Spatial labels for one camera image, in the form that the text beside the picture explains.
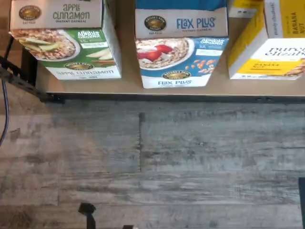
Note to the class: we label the yellow white banana nut box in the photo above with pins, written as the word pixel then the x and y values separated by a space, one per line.
pixel 274 62
pixel 243 10

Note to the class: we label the blue white flax plus box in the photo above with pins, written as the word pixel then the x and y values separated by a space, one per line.
pixel 166 55
pixel 181 3

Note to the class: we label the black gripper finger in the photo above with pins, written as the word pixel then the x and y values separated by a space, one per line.
pixel 90 219
pixel 302 202

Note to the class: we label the black metal shelf unit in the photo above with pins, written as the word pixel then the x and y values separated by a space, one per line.
pixel 166 91

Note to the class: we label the green apple cinnamon oatmeal box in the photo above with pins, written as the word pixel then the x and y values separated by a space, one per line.
pixel 59 47

